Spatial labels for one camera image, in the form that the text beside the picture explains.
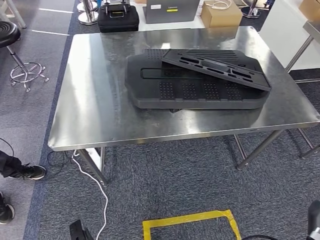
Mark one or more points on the black plastic grille panel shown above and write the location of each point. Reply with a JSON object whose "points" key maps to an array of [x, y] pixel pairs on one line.
{"points": [[149, 96]]}

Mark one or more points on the black carry case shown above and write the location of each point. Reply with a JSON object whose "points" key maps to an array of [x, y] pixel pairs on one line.
{"points": [[117, 21]]}

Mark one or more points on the dark robot body part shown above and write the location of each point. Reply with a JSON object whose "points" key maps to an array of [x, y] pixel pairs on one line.
{"points": [[78, 232]]}

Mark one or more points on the chrome stanchion post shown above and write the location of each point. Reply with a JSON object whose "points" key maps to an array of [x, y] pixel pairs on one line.
{"points": [[87, 18], [250, 12], [86, 6]]}

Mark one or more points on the large black plastic car panel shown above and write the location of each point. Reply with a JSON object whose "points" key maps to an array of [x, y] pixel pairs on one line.
{"points": [[215, 68]]}

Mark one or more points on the dark grey flat case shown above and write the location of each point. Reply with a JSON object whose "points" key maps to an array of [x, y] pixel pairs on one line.
{"points": [[172, 16]]}

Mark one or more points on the black round stool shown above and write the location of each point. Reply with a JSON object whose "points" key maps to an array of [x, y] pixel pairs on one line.
{"points": [[8, 33]]}

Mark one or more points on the white power strip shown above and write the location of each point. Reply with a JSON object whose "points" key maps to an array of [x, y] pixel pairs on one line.
{"points": [[93, 155]]}

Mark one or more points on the brown cardboard box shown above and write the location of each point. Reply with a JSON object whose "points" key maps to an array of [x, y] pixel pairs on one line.
{"points": [[309, 8], [220, 18]]}

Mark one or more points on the white desk frame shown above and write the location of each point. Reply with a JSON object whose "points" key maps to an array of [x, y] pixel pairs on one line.
{"points": [[15, 13]]}

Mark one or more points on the white table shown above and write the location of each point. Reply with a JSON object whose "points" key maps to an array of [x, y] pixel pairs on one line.
{"points": [[142, 24]]}

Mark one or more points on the white desk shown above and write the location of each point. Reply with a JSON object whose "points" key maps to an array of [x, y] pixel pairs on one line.
{"points": [[280, 33]]}

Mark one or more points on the person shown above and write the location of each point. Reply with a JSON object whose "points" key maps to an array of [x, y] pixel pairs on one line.
{"points": [[29, 172]]}

